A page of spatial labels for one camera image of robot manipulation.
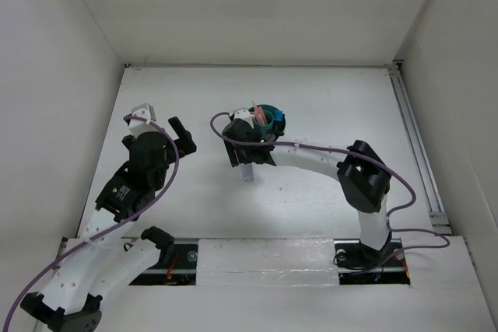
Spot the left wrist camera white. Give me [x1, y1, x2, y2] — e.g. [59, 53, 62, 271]
[124, 103, 157, 138]

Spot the black marker blue cap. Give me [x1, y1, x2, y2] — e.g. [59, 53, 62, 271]
[272, 110, 285, 133]

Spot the aluminium rail right side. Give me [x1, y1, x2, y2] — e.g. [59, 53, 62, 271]
[387, 60, 453, 236]

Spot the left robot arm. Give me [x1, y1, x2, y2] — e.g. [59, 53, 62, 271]
[17, 114, 197, 331]

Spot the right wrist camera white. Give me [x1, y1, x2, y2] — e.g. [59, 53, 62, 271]
[230, 108, 254, 128]

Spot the teal round compartment organizer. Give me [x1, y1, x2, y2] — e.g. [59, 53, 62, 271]
[249, 104, 286, 138]

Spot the pink purple pen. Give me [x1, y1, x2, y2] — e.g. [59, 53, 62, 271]
[255, 107, 267, 124]

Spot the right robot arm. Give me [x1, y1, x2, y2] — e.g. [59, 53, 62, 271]
[222, 117, 392, 269]

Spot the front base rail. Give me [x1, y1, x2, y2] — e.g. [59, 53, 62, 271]
[132, 238, 410, 288]

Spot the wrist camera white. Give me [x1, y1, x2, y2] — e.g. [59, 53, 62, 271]
[124, 103, 157, 138]
[230, 108, 254, 128]

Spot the orange marker pen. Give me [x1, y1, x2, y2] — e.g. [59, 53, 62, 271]
[259, 107, 273, 125]

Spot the clear spray bottle blue cap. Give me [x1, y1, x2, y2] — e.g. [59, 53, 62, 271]
[241, 163, 254, 183]

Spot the red pink pen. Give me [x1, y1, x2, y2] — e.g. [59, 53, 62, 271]
[251, 101, 265, 121]

